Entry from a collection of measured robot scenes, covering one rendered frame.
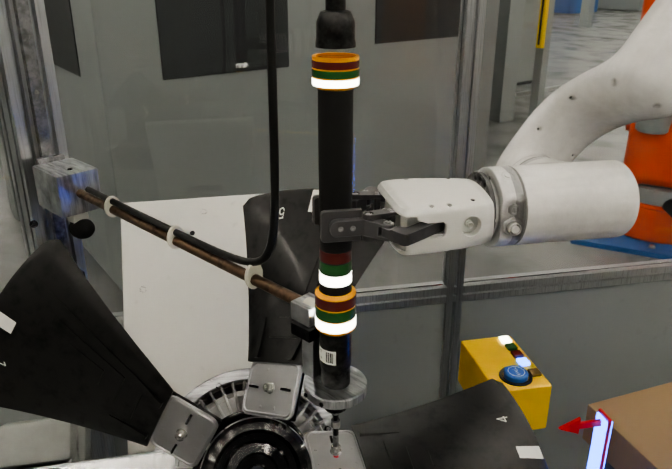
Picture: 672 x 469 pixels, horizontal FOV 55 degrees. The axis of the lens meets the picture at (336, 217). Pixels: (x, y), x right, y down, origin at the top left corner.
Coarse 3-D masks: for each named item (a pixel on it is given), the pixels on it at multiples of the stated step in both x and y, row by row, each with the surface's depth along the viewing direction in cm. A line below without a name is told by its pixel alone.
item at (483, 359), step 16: (464, 352) 118; (480, 352) 116; (496, 352) 116; (464, 368) 119; (480, 368) 112; (496, 368) 112; (528, 368) 112; (464, 384) 120; (512, 384) 107; (528, 384) 108; (544, 384) 108; (528, 400) 108; (544, 400) 108; (528, 416) 109; (544, 416) 110
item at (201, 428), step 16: (176, 400) 72; (176, 416) 74; (192, 416) 73; (208, 416) 72; (160, 432) 76; (192, 432) 74; (208, 432) 73; (160, 448) 77; (176, 448) 76; (192, 448) 75; (192, 464) 76
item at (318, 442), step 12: (312, 432) 79; (324, 432) 80; (348, 432) 80; (312, 444) 78; (324, 444) 78; (348, 444) 78; (312, 456) 76; (324, 456) 76; (348, 456) 76; (360, 456) 76; (324, 468) 74; (336, 468) 74; (348, 468) 74; (360, 468) 75
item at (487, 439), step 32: (480, 384) 88; (416, 416) 83; (448, 416) 83; (480, 416) 84; (512, 416) 84; (384, 448) 77; (416, 448) 78; (448, 448) 78; (480, 448) 79; (512, 448) 80
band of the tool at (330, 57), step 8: (312, 56) 58; (328, 56) 61; (336, 56) 61; (344, 56) 61; (352, 56) 60; (328, 80) 58; (336, 80) 58; (344, 80) 58; (320, 88) 59; (328, 88) 58; (344, 88) 58; (352, 88) 59
